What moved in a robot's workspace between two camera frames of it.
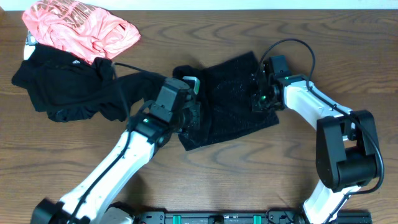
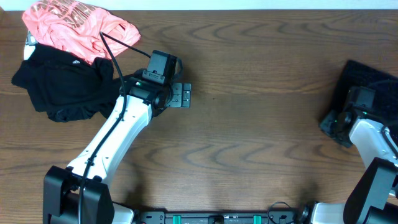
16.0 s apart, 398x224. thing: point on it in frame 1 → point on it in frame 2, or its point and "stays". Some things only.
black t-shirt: (66, 88) stays
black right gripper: (255, 106) → (325, 125)
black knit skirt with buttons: (224, 92) → (385, 84)
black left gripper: (194, 123) → (177, 100)
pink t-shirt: (87, 32) stays
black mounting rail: (246, 216) stays
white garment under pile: (30, 44) stays
